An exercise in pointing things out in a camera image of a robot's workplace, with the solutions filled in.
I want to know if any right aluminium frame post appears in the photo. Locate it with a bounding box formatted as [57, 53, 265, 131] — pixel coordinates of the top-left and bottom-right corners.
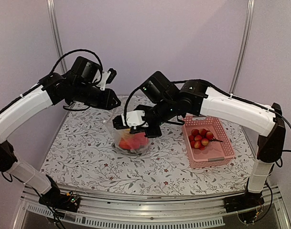
[229, 0, 255, 94]

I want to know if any aluminium frame post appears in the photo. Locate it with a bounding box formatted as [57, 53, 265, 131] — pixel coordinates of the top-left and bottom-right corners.
[229, 0, 255, 94]
[46, 0, 67, 72]

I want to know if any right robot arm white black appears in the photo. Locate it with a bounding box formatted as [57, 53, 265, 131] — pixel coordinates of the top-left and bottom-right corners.
[140, 71, 286, 208]

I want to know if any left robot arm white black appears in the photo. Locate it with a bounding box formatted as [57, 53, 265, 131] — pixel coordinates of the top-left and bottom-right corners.
[0, 56, 120, 207]

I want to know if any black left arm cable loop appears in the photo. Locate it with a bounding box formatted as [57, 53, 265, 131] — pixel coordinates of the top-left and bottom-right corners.
[49, 49, 104, 77]

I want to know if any clear zip top bag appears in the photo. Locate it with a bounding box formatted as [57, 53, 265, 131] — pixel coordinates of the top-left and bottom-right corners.
[104, 108, 150, 155]

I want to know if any orange red mango toy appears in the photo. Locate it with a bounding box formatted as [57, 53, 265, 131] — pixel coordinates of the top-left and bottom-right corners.
[131, 133, 149, 150]

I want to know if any pink perforated plastic basket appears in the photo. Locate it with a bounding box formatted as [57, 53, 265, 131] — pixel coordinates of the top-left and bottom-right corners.
[182, 115, 235, 169]

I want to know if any red strawberry toy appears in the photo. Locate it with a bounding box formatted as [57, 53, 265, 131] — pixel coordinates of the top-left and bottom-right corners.
[119, 138, 131, 150]

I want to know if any yellow lemon toy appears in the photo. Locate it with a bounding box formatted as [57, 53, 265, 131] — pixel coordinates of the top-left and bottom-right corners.
[120, 129, 132, 139]

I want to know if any floral patterned tablecloth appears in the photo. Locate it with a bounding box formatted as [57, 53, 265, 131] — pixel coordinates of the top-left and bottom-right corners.
[41, 104, 254, 196]

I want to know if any red yellow peach toy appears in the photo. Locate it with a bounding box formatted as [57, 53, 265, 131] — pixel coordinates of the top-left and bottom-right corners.
[191, 129, 199, 136]

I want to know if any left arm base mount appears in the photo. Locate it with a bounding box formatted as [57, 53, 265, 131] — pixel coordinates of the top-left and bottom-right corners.
[39, 175, 81, 213]

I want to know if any left aluminium frame post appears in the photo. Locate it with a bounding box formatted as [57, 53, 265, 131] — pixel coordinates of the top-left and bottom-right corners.
[46, 0, 67, 72]

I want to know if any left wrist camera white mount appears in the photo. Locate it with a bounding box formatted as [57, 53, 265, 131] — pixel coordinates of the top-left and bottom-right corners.
[97, 68, 117, 91]

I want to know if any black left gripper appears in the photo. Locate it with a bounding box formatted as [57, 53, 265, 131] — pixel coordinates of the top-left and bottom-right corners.
[72, 82, 122, 110]

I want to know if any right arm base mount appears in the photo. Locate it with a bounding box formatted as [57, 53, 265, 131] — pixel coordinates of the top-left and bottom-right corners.
[223, 190, 264, 224]

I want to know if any red yellow apple toy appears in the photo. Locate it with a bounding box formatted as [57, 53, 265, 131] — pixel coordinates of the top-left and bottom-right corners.
[199, 128, 208, 136]

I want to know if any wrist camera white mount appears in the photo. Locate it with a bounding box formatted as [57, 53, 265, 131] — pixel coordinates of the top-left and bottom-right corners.
[97, 68, 117, 91]
[112, 110, 149, 129]

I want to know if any small red peach toy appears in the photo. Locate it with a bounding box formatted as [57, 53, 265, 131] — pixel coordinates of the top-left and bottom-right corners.
[201, 138, 210, 146]

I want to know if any front aluminium rail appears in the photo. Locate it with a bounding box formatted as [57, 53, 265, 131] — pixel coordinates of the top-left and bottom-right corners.
[12, 185, 291, 229]

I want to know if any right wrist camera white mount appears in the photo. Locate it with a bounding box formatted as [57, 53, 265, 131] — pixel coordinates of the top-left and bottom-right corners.
[112, 110, 149, 129]

